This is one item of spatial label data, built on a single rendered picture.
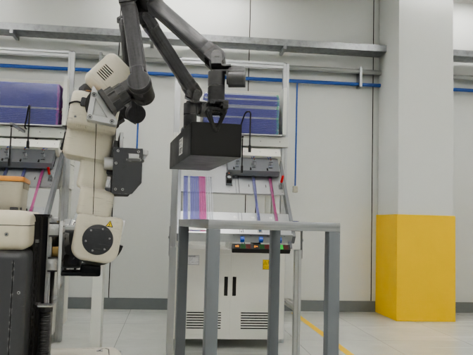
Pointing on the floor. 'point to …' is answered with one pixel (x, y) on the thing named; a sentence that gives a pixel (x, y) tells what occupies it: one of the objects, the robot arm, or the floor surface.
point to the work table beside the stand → (332, 259)
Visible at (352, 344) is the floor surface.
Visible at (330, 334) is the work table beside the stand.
